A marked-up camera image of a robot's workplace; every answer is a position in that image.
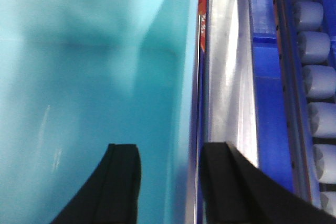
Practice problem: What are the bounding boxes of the stainless steel shelf rail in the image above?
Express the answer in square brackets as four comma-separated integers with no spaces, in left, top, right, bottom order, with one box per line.
[203,0,258,166]

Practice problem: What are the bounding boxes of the blue roller conveyor track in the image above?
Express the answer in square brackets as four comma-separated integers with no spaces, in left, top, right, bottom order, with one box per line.
[273,0,335,216]

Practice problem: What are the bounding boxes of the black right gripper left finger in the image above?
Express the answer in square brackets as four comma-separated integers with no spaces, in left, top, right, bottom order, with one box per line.
[52,144,141,223]

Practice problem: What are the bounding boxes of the red snack bag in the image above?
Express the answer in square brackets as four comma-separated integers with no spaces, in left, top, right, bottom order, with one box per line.
[198,0,207,53]

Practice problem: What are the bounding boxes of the light blue plastic bin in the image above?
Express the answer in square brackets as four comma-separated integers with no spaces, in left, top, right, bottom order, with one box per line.
[1,0,198,223]

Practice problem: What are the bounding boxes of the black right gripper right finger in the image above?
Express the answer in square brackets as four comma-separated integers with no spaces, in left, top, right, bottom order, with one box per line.
[202,142,335,223]

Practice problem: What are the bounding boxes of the dark blue bin lower right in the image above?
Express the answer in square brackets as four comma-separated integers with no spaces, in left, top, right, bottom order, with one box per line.
[251,0,294,192]

